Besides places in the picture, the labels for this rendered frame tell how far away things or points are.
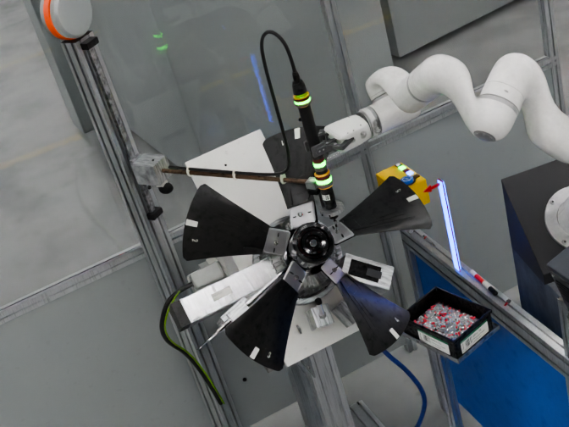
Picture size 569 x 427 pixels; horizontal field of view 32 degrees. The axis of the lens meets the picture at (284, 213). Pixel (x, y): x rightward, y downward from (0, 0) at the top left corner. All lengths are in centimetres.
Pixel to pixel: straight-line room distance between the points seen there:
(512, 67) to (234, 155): 102
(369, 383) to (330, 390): 88
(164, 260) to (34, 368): 61
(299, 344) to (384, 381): 115
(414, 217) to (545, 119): 58
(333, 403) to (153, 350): 75
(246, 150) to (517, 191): 82
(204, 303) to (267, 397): 118
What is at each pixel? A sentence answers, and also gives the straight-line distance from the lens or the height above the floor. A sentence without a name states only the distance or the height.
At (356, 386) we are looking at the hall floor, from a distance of 406.
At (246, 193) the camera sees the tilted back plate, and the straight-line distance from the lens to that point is 300.
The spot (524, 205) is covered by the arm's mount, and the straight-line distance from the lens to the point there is 289.
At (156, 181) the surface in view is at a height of 133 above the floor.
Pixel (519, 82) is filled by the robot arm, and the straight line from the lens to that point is 235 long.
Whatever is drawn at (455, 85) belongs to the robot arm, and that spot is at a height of 167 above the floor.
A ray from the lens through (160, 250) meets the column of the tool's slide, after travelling 326.
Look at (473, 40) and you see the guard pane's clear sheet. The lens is 373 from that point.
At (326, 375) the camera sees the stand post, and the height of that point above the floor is 65.
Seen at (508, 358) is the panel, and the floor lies 62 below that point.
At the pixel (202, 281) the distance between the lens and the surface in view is 285.
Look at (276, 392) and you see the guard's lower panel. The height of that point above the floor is 14.
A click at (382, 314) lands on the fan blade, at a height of 98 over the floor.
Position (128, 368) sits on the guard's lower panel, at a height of 56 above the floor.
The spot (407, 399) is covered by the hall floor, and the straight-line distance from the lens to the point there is 395.
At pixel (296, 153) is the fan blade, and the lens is 283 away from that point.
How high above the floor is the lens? 270
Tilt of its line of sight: 31 degrees down
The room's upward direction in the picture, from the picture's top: 17 degrees counter-clockwise
